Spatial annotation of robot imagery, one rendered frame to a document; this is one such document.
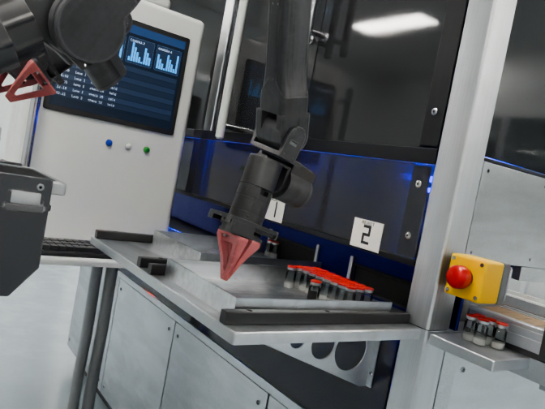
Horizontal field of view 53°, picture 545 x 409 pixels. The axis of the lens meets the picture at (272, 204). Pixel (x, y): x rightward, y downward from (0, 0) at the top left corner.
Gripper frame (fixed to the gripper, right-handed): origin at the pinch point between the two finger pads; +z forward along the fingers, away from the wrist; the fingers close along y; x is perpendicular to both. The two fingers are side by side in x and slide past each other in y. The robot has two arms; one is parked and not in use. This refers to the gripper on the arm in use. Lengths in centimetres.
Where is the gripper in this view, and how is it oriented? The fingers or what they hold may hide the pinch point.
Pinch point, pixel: (225, 274)
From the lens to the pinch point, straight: 87.2
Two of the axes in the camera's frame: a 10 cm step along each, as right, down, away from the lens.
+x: -5.7, -1.3, 8.1
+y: 7.5, 3.2, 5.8
